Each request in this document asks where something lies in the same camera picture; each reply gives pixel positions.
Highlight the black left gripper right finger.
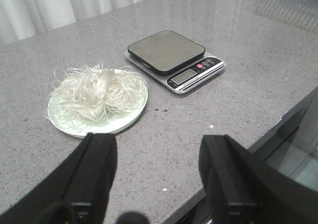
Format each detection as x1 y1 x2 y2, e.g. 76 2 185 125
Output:
198 135 318 224

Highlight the white pleated curtain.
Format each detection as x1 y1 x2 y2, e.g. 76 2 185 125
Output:
0 0 144 45

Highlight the silver black kitchen scale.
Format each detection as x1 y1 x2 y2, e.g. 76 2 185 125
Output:
125 30 226 94

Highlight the light green round plate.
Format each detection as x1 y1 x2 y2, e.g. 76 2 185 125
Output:
47 69 149 139

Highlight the white vermicelli noodle bundle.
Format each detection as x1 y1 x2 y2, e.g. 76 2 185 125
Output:
43 61 149 133

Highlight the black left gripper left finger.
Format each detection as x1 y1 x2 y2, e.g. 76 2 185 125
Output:
0 133 117 224

